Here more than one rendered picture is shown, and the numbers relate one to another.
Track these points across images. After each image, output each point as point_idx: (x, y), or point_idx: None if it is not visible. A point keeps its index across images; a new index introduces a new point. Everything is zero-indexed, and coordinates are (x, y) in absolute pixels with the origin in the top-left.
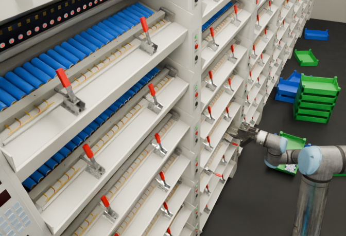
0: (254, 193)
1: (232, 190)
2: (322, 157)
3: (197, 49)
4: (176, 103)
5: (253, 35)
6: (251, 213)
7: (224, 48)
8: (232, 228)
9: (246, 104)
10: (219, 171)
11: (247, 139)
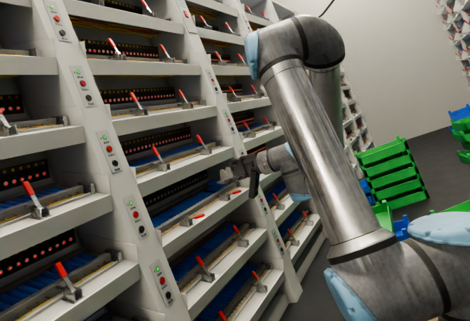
0: (336, 304)
1: (298, 316)
2: (259, 29)
3: None
4: (33, 36)
5: (207, 56)
6: None
7: (129, 24)
8: None
9: None
10: (234, 254)
11: (250, 175)
